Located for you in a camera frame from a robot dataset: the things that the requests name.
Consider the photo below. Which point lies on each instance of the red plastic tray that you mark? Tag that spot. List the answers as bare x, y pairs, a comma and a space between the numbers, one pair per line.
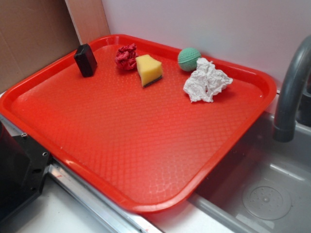
146, 148

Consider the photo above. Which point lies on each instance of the crumpled white paper towel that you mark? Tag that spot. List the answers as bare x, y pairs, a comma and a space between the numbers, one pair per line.
206, 82

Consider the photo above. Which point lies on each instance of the green dimpled ball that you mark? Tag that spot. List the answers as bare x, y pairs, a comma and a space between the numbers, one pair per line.
187, 59

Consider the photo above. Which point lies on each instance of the grey plastic sink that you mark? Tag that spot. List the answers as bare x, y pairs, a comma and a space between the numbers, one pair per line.
261, 185

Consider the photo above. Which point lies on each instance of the yellow sponge wedge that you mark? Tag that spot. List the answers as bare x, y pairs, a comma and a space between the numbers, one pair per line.
149, 69

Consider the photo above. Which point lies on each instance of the grey faucet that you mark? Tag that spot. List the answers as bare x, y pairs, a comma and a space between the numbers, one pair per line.
294, 101

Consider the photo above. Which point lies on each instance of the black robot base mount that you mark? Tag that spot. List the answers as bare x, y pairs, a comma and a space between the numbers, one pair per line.
24, 164

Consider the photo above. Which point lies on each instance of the crumpled red cloth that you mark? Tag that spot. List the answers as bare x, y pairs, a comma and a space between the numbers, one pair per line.
126, 57

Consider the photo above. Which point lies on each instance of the black box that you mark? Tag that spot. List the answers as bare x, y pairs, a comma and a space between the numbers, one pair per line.
85, 60

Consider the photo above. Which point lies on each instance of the brown cardboard panel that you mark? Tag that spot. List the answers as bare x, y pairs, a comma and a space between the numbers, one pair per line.
33, 34

